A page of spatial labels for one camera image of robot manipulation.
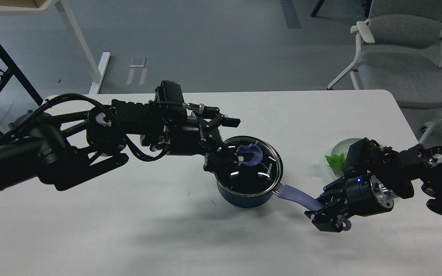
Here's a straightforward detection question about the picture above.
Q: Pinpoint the white desk frame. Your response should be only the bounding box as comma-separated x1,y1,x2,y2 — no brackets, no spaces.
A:
0,0,111,95

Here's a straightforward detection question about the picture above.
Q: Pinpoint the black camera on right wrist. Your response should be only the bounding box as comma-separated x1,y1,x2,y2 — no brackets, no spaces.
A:
343,137,379,179

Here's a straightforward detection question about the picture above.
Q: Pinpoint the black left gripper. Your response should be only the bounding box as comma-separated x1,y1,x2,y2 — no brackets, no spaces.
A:
167,113,255,173

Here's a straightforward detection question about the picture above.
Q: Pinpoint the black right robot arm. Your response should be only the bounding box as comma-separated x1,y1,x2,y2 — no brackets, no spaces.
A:
305,138,442,232

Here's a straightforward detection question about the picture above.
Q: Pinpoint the blue saucepan with handle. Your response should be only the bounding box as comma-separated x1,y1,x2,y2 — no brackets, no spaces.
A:
217,180,351,230

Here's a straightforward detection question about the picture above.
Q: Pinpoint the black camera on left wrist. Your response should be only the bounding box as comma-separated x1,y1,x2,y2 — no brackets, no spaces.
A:
154,80,186,115

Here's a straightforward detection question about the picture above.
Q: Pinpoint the glass pot lid blue knob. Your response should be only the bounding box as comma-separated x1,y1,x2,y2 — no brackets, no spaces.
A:
214,136,284,196

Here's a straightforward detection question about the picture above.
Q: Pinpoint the grey office chair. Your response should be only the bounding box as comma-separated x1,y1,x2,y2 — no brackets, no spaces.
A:
327,0,442,143

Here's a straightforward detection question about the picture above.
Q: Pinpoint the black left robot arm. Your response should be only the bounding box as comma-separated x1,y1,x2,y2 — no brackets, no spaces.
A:
0,92,259,191

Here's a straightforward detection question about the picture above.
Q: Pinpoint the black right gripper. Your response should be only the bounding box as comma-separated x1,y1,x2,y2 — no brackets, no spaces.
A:
305,175,394,233

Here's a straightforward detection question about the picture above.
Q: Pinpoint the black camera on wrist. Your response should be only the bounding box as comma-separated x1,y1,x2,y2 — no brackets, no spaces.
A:
343,137,379,179
154,80,186,115

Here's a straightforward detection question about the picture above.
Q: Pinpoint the orange toy carrot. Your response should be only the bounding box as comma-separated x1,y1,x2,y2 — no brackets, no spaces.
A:
325,153,346,172

